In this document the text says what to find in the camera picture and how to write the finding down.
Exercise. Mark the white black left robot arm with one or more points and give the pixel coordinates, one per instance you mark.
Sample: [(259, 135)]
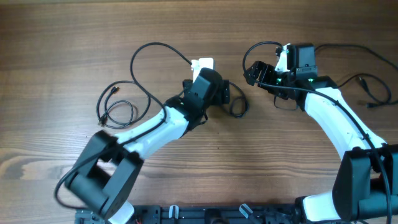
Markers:
[(105, 172)]

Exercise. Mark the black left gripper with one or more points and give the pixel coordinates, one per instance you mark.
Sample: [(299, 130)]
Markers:
[(222, 94)]

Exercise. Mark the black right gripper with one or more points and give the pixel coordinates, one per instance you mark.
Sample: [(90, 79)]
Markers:
[(264, 83)]

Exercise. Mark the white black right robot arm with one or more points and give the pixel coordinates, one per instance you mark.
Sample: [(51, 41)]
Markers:
[(366, 183)]

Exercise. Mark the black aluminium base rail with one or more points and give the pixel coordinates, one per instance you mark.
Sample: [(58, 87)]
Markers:
[(278, 214)]

